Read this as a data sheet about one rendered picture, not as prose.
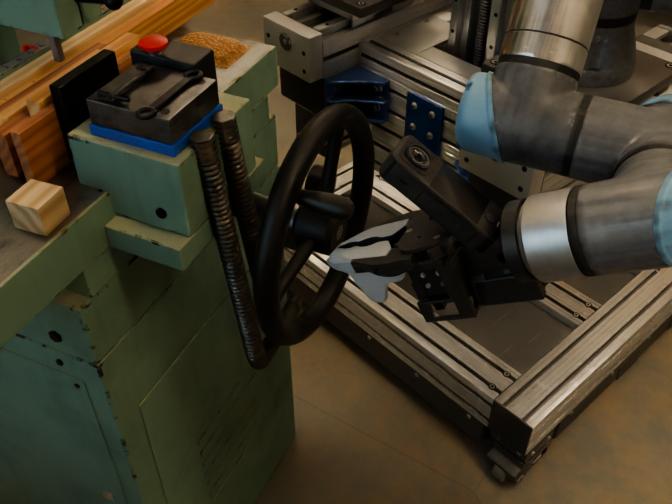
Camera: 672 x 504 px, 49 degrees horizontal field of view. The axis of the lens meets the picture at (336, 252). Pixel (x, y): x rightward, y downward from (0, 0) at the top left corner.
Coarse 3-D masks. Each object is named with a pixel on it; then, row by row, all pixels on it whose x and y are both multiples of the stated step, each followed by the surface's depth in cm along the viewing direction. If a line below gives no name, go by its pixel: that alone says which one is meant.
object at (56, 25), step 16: (0, 0) 80; (16, 0) 79; (32, 0) 78; (48, 0) 77; (64, 0) 79; (0, 16) 82; (16, 16) 81; (32, 16) 80; (48, 16) 79; (64, 16) 79; (80, 16) 82; (96, 16) 84; (48, 32) 80; (64, 32) 80
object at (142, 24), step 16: (160, 0) 103; (176, 0) 103; (192, 0) 107; (208, 0) 111; (144, 16) 99; (160, 16) 101; (176, 16) 104; (192, 16) 108; (112, 32) 95; (144, 32) 99; (160, 32) 102
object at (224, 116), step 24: (216, 120) 73; (192, 144) 71; (216, 144) 72; (240, 144) 76; (216, 168) 73; (240, 168) 77; (216, 192) 75; (240, 192) 79; (216, 216) 77; (240, 216) 82; (216, 240) 80; (240, 264) 82; (240, 288) 84; (240, 312) 87; (288, 312) 105; (264, 360) 94
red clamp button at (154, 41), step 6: (144, 36) 75; (150, 36) 75; (156, 36) 75; (162, 36) 75; (138, 42) 75; (144, 42) 74; (150, 42) 74; (156, 42) 74; (162, 42) 75; (144, 48) 74; (150, 48) 74; (156, 48) 74; (162, 48) 75
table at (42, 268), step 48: (240, 96) 96; (0, 192) 76; (96, 192) 76; (0, 240) 70; (48, 240) 70; (96, 240) 76; (144, 240) 75; (192, 240) 76; (0, 288) 66; (48, 288) 72; (0, 336) 67
